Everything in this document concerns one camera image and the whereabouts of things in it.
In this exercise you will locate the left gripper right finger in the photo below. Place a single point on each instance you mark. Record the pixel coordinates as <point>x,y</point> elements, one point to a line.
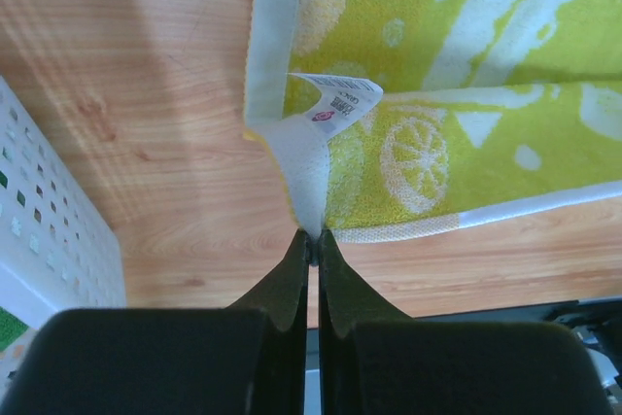
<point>375,359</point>

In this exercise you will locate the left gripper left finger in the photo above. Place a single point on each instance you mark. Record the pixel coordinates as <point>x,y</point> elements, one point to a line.
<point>247,358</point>

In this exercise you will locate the green dinosaur pattern towel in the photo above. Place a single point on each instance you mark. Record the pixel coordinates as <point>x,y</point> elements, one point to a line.
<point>11,329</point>

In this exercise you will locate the lime yellow towel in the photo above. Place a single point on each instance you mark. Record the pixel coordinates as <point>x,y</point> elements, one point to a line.
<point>395,119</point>

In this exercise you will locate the white perforated plastic basket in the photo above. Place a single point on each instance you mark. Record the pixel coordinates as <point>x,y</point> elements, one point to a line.
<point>57,252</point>

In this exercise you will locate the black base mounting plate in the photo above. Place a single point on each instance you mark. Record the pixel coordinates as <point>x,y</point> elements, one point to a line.
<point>592,314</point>

